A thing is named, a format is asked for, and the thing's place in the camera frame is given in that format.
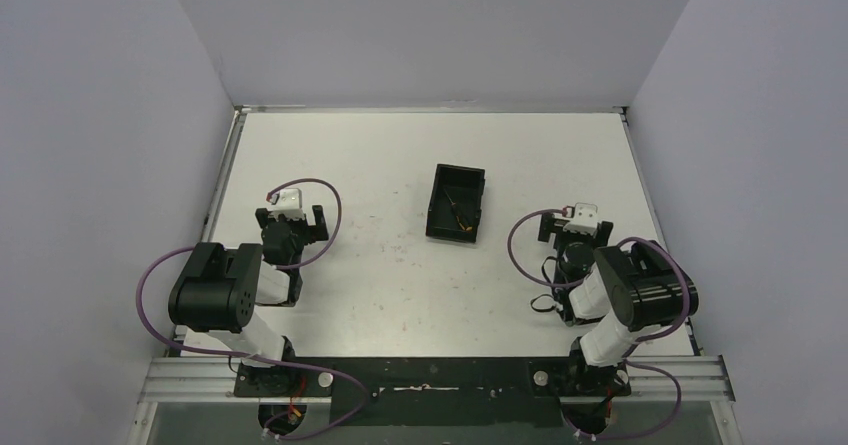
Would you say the yellow handled screwdriver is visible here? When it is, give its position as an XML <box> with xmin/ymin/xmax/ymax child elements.
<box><xmin>443</xmin><ymin>189</ymin><xmax>474</xmax><ymax>233</ymax></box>

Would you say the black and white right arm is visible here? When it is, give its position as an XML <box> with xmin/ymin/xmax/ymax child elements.
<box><xmin>322</xmin><ymin>203</ymin><xmax>698</xmax><ymax>404</ymax></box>

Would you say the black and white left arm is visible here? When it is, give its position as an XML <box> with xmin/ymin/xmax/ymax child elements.
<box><xmin>168</xmin><ymin>205</ymin><xmax>329</xmax><ymax>397</ymax></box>

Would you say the black plastic bin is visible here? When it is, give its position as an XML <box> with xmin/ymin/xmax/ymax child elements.
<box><xmin>425</xmin><ymin>164</ymin><xmax>485</xmax><ymax>244</ymax></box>

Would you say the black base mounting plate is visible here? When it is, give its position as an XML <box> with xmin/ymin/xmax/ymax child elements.
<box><xmin>233</xmin><ymin>356</ymin><xmax>631</xmax><ymax>428</ymax></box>

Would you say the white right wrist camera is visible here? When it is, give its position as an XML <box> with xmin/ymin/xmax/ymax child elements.
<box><xmin>563</xmin><ymin>202</ymin><xmax>599</xmax><ymax>236</ymax></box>

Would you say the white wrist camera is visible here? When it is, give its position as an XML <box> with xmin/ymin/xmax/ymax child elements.
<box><xmin>563</xmin><ymin>202</ymin><xmax>599</xmax><ymax>236</ymax></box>
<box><xmin>268</xmin><ymin>188</ymin><xmax>303</xmax><ymax>219</ymax></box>

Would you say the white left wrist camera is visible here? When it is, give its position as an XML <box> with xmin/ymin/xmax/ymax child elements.
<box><xmin>268</xmin><ymin>188</ymin><xmax>303</xmax><ymax>219</ymax></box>

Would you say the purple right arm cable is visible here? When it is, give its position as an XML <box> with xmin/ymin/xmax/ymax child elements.
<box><xmin>506</xmin><ymin>207</ymin><xmax>692</xmax><ymax>443</ymax></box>

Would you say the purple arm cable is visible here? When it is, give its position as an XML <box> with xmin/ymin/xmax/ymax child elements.
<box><xmin>506</xmin><ymin>207</ymin><xmax>692</xmax><ymax>443</ymax></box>
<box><xmin>135</xmin><ymin>177</ymin><xmax>370</xmax><ymax>443</ymax></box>

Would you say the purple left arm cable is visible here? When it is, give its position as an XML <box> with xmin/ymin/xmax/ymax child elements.
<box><xmin>135</xmin><ymin>177</ymin><xmax>370</xmax><ymax>443</ymax></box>

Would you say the aluminium front rail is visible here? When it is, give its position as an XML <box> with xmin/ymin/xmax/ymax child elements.
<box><xmin>139</xmin><ymin>356</ymin><xmax>736</xmax><ymax>404</ymax></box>

